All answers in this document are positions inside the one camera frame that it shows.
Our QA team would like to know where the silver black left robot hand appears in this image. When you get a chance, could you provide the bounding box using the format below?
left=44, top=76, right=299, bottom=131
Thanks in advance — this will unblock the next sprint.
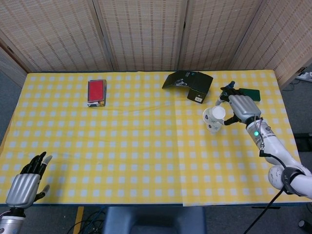
left=5, top=151, right=53, bottom=209

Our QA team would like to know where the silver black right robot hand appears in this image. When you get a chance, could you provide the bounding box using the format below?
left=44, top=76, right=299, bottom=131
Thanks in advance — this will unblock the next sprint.
left=216, top=85, right=262, bottom=126

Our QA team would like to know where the white flower print paper cup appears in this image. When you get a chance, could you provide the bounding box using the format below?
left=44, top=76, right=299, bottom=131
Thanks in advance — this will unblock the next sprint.
left=203, top=106, right=226, bottom=125
left=206, top=122, right=223, bottom=136

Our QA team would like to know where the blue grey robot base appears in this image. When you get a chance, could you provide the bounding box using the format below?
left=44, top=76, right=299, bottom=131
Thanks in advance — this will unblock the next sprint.
left=103, top=206, right=207, bottom=234

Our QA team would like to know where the yellow white checked tablecloth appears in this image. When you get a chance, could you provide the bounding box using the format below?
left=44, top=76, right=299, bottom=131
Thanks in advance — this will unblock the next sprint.
left=175, top=70, right=307, bottom=207
left=0, top=72, right=184, bottom=206

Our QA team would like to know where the green card box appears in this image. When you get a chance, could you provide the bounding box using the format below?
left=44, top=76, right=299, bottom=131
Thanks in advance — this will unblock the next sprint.
left=238, top=88, right=261, bottom=102

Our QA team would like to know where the black box with open flap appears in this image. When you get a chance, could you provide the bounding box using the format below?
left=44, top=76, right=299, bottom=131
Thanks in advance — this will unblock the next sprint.
left=162, top=70, right=214, bottom=104

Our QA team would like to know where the yellow floor tape strip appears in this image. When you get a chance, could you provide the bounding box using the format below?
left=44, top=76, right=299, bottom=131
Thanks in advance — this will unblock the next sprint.
left=73, top=206, right=85, bottom=234

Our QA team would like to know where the white power strip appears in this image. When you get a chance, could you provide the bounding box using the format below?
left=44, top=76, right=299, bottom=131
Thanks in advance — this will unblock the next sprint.
left=296, top=70, right=312, bottom=82

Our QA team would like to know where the woven folding screen panel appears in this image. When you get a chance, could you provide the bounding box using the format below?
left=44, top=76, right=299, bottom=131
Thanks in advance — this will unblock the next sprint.
left=92, top=0, right=189, bottom=72
left=0, top=0, right=115, bottom=74
left=177, top=0, right=267, bottom=72
left=229, top=0, right=312, bottom=89

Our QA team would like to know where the red box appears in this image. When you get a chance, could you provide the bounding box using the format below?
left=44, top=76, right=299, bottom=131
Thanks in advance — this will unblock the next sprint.
left=87, top=79, right=108, bottom=108

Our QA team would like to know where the red card pack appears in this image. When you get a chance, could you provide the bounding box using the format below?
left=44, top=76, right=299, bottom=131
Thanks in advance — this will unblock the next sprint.
left=87, top=79, right=107, bottom=103

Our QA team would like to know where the black floor cable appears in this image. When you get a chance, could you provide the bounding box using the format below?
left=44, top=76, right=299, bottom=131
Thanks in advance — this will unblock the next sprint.
left=69, top=211, right=106, bottom=234

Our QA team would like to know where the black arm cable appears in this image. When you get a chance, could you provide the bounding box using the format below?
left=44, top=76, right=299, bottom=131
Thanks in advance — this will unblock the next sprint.
left=243, top=150, right=294, bottom=234

